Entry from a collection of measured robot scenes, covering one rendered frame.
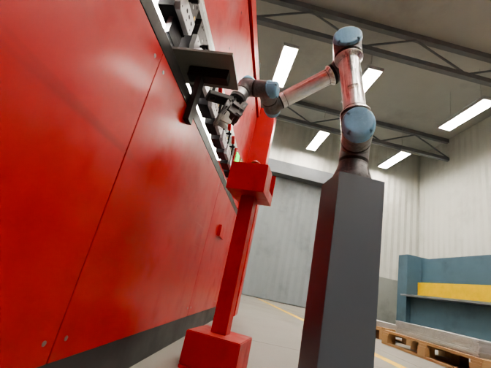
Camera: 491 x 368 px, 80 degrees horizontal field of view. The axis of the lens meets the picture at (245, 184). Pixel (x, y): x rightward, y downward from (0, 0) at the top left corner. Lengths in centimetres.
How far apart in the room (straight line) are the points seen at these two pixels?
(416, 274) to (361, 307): 716
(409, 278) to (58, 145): 790
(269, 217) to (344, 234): 773
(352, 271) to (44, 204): 89
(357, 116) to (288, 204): 794
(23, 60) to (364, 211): 102
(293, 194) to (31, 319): 871
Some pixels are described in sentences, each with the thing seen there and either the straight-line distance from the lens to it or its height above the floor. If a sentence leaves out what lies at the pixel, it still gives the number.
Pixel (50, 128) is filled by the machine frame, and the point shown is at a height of 47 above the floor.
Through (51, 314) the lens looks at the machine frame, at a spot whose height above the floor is 19.
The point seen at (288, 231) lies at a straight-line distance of 885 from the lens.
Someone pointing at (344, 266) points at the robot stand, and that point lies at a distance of 108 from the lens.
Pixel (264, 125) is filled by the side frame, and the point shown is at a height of 207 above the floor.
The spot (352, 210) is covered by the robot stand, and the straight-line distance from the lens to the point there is 112.
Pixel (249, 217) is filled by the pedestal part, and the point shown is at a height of 57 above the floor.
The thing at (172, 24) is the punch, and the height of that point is 115.
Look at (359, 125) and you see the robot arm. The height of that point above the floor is 92.
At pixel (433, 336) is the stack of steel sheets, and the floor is 20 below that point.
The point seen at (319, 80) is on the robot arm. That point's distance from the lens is 148.
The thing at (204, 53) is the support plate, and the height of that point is 99.
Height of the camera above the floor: 31
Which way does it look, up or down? 18 degrees up
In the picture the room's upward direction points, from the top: 13 degrees clockwise
